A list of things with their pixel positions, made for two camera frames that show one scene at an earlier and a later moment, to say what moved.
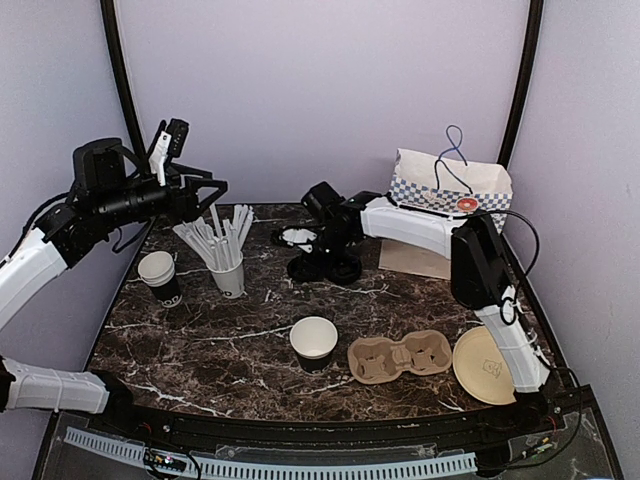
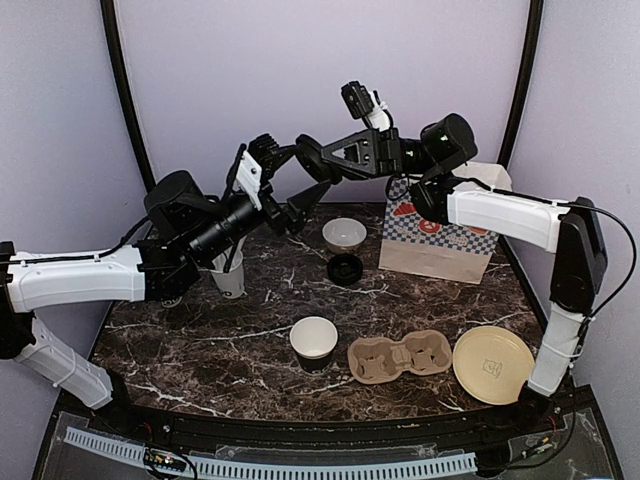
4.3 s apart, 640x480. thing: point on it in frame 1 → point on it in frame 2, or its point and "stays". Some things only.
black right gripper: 306,241 → 379,154
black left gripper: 188,209 → 300,208
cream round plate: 480,368 stays
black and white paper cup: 313,339 stays
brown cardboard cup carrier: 377,361 stays
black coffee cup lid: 308,268 → 309,151
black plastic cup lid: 344,271 stays
